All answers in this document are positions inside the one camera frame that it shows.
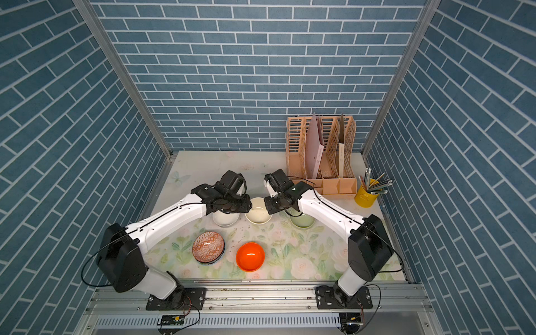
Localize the cream bowl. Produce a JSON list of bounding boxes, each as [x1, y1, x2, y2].
[[246, 198, 272, 225]]

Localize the red patterned bowl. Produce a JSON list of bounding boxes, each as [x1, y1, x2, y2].
[[192, 231, 226, 265]]

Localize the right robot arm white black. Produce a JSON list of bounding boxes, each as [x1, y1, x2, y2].
[[264, 180, 394, 308]]

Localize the green circuit board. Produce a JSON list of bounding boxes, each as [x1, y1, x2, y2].
[[157, 315, 185, 328]]

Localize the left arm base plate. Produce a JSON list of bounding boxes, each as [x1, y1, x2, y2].
[[146, 287, 207, 311]]

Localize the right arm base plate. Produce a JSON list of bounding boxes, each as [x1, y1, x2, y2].
[[315, 286, 373, 309]]

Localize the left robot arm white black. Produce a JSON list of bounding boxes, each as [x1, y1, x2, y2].
[[96, 182, 252, 300]]

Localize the yellow pen cup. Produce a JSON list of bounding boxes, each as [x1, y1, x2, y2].
[[354, 181, 378, 208]]

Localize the white bowl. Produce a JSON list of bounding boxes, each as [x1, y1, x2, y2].
[[212, 211, 240, 228]]

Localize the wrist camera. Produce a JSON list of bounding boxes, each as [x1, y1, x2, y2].
[[264, 169, 295, 198], [214, 170, 247, 196]]

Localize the peach plastic file organizer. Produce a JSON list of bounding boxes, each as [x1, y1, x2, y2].
[[286, 115, 358, 195]]

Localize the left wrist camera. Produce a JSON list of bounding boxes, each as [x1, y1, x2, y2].
[[214, 170, 247, 196]]

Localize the orange bowl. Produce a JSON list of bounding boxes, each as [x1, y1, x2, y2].
[[236, 242, 265, 272]]

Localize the light green bowl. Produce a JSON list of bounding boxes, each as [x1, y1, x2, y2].
[[290, 214, 316, 229]]

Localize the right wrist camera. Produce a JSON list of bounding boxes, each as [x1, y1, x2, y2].
[[264, 169, 295, 198]]

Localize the aluminium mounting rail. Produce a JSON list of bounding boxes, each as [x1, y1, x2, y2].
[[85, 280, 433, 315]]

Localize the pens bundle in cup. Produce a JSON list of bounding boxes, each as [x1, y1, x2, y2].
[[359, 167, 394, 195]]

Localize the pink folder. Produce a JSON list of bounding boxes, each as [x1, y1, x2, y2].
[[305, 114, 325, 180]]

